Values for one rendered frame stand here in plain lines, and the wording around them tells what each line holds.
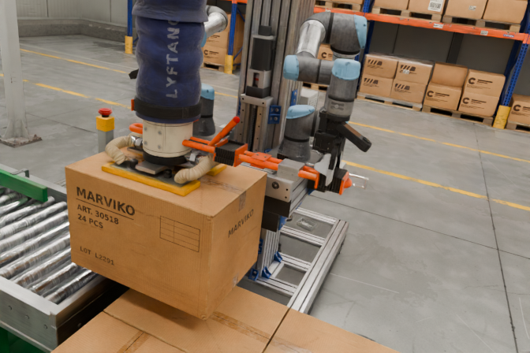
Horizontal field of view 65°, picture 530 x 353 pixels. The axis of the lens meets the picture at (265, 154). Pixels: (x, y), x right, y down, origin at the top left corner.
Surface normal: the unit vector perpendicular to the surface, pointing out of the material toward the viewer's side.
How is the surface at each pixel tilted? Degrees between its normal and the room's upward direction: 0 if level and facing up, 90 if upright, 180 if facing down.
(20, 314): 90
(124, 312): 0
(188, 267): 90
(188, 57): 70
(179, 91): 79
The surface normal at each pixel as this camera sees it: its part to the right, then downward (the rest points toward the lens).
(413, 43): -0.40, 0.29
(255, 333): 0.11, -0.93
